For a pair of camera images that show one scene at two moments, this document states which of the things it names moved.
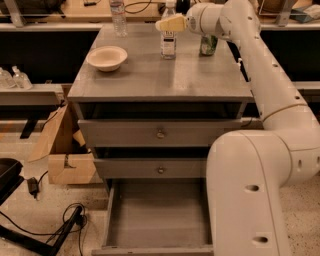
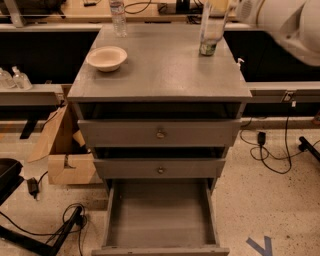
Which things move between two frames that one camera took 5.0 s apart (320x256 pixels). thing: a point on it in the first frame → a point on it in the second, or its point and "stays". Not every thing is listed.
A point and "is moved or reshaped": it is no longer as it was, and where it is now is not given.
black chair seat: (10, 178) stays
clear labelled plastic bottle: (168, 44) is moved or reshaped
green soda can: (208, 45) stays
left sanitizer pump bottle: (6, 79) stays
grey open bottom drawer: (157, 217) stays
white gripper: (194, 21) → (246, 10)
